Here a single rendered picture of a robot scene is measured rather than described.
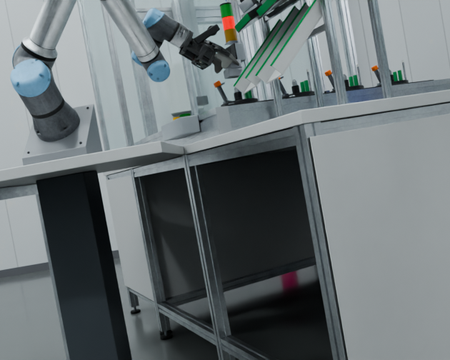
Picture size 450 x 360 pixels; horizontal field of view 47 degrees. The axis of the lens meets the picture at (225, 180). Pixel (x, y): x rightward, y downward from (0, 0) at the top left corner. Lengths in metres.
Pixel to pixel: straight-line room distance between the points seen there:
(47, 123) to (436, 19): 4.72
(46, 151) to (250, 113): 0.68
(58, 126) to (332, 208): 0.97
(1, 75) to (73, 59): 0.78
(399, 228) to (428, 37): 4.63
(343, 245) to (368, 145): 0.24
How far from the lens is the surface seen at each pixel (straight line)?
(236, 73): 1.91
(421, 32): 5.80
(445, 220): 1.39
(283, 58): 1.46
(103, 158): 1.32
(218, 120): 1.67
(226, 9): 2.19
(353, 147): 1.20
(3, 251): 6.01
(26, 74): 1.70
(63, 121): 1.76
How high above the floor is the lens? 0.77
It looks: 2 degrees down
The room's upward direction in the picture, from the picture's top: 10 degrees counter-clockwise
